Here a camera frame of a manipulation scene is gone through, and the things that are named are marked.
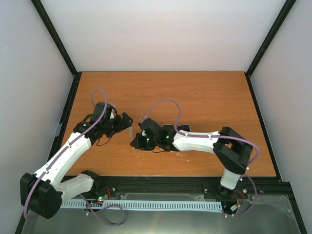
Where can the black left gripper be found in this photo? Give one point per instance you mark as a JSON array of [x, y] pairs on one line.
[[120, 125]]

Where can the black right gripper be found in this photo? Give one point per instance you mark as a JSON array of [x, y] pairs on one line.
[[137, 141]]

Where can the teal green phone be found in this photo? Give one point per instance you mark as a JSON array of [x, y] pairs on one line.
[[168, 127]]

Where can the blue phone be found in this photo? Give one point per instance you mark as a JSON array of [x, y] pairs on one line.
[[184, 127]]

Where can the black phone face up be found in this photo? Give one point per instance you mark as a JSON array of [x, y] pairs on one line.
[[146, 148]]

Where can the clear magsafe phone case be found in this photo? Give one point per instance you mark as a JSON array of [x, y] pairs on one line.
[[132, 136]]

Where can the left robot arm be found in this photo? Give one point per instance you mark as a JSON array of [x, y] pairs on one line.
[[44, 191]]

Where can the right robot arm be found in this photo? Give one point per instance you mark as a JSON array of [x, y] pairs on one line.
[[233, 151]]

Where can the small green led circuit board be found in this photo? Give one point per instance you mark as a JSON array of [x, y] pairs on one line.
[[101, 196]]

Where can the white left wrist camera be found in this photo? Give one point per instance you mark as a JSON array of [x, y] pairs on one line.
[[111, 112]]

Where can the light blue slotted cable duct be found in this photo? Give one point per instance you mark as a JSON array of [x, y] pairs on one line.
[[143, 205]]

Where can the black aluminium frame rail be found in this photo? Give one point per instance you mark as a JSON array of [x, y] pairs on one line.
[[209, 187]]

